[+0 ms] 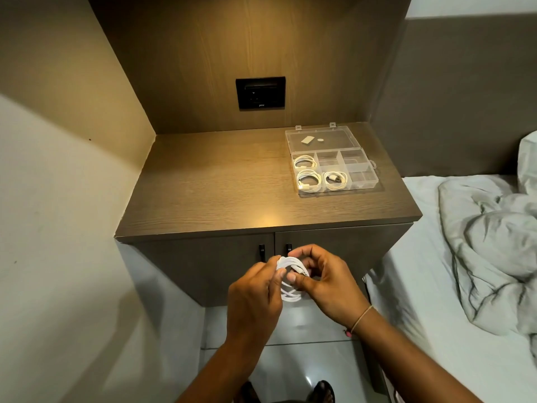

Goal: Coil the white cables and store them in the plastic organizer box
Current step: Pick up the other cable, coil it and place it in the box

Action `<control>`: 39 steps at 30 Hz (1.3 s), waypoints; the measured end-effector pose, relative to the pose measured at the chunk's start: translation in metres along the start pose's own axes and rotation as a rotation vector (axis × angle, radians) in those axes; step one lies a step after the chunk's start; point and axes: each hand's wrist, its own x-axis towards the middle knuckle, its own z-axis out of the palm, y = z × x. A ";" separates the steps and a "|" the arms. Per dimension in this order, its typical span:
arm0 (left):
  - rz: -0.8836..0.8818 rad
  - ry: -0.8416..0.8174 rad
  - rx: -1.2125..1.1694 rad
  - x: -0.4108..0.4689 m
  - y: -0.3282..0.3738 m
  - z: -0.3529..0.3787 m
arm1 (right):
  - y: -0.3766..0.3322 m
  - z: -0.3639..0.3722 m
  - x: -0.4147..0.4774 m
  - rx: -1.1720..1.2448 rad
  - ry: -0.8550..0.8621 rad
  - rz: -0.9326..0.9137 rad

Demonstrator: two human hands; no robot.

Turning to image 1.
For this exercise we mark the person's right thumb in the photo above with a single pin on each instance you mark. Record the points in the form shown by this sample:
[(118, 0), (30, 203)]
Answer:
[(298, 281)]

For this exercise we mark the bed with white sheet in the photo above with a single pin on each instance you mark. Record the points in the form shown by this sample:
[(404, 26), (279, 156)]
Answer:
[(419, 297)]

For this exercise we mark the brown cabinet door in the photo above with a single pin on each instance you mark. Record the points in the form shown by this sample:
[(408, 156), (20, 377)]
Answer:
[(201, 268), (360, 247)]

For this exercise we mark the grey upholstered headboard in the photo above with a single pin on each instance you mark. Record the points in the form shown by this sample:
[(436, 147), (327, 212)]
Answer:
[(457, 96)]

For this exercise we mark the person's left hand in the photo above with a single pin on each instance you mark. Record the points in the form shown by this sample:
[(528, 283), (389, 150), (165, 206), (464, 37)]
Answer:
[(251, 302)]

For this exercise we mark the black sandal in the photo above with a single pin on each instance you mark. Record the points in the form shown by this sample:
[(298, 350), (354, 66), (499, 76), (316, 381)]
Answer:
[(324, 393)]

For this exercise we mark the clear plastic organizer box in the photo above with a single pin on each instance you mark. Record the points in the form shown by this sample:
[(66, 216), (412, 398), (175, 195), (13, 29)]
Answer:
[(356, 172)]

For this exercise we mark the person's left thumb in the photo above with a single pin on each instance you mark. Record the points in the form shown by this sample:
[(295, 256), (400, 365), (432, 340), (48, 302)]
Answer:
[(280, 282)]

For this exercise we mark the person's right hand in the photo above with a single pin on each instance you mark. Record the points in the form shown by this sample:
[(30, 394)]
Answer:
[(335, 291)]

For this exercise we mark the person's left forearm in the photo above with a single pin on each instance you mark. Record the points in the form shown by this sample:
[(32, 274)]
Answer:
[(222, 375)]

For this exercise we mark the white pillow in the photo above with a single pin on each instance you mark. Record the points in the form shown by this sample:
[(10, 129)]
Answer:
[(528, 163)]

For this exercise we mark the crumpled white duvet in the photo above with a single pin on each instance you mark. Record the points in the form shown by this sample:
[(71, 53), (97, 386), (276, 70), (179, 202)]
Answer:
[(491, 255)]

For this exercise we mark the beige rectangular sticker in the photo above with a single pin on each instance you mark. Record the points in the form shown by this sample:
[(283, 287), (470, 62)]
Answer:
[(307, 140)]

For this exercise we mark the brown wooden bedside cabinet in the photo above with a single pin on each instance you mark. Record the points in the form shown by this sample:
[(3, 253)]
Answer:
[(235, 184)]

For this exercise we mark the brown wooden niche panel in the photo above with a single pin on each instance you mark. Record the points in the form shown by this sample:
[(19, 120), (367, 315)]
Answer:
[(251, 41)]

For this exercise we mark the black wall socket plate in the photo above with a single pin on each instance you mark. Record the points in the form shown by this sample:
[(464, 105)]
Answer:
[(260, 93)]

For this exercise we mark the person's right forearm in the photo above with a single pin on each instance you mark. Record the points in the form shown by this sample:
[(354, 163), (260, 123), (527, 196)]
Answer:
[(402, 360)]

